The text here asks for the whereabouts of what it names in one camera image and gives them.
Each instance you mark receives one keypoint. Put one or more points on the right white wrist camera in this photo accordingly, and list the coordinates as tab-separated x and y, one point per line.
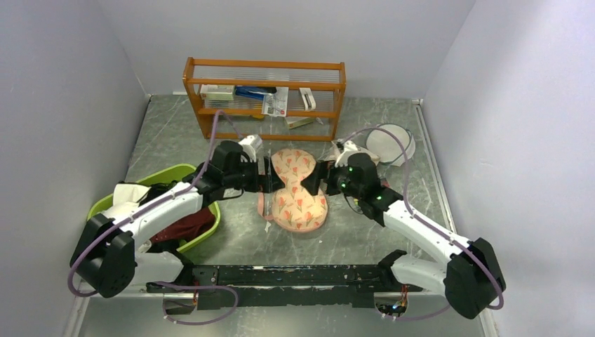
343	150

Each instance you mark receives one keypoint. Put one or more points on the green plastic basket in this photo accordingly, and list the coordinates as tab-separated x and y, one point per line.
177	173

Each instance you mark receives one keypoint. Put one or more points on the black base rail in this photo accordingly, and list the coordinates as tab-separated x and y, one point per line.
213	287

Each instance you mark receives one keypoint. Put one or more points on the white device on shelf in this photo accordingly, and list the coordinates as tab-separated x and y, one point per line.
307	99

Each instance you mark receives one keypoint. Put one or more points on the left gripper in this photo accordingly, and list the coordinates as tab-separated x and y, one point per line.
268	182

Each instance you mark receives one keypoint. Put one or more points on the blue item on shelf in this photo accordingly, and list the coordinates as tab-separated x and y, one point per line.
255	92

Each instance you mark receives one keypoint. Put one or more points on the white cloth in basket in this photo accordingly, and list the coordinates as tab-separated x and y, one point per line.
126	198

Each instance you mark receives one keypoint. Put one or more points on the paper leaflet on shelf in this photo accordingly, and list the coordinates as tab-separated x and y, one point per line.
276	105

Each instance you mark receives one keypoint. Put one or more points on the box on lower shelf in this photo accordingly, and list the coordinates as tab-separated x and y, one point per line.
295	122

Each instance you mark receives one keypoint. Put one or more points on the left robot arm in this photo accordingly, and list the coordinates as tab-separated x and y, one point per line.
108	257

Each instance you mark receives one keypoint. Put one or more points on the orange wooden shelf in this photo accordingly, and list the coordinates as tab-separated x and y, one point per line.
327	80

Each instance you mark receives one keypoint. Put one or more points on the floral pink laundry bag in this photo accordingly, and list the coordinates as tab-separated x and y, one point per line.
293	208

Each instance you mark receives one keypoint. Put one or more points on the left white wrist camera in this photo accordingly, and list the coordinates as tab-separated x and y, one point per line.
251	144

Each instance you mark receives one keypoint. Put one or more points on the flat round mesh bag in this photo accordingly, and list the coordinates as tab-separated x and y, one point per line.
386	148

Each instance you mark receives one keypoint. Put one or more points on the white box on shelf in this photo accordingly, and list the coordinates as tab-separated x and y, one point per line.
217	92

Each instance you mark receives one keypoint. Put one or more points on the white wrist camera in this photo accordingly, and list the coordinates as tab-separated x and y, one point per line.
251	144
343	150

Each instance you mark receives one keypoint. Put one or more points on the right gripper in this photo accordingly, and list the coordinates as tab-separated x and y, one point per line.
321	171

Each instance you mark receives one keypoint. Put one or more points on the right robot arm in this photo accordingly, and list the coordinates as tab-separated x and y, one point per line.
465	272

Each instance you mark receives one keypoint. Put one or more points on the dark red bra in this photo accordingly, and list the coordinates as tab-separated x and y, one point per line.
188	228

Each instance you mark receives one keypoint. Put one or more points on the black bra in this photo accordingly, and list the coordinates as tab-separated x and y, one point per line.
160	188

